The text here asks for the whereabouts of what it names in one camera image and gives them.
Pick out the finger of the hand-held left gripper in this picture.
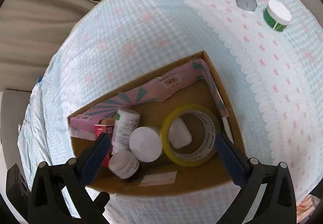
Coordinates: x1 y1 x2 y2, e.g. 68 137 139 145
93 189 111 214

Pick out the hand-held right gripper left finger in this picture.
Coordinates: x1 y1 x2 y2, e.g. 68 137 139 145
28 132 112 224

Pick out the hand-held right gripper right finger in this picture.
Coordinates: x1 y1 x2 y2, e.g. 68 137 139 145
214 133 297 224

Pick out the small dark jar white label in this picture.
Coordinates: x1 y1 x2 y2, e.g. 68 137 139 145
108 149 142 180

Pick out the small red box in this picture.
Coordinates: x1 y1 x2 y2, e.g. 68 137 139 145
94 124 115 167

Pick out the white pill bottle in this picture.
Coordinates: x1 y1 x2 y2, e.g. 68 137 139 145
111 108 141 154

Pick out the white lid round jar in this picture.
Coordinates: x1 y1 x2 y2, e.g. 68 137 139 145
129 126 163 162

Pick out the yellow tape roll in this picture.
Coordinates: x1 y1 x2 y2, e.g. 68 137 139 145
161 104 220 167

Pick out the white earbuds case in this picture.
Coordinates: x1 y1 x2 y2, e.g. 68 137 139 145
168 117 193 149

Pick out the brown cardboard box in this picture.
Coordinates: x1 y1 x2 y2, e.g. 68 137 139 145
67 50 246 195

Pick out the crumpled light blue quilt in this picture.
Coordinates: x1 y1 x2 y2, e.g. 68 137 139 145
18 80 72 165

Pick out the peach cloth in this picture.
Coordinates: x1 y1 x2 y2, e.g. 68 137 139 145
297 194 320 223

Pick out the beige curtain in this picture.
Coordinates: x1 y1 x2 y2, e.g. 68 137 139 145
0 0 132 88

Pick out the blue checked bed sheet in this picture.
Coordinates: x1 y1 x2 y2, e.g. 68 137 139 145
18 0 323 224

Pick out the green jar white lid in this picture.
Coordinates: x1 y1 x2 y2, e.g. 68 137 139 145
263 0 292 32

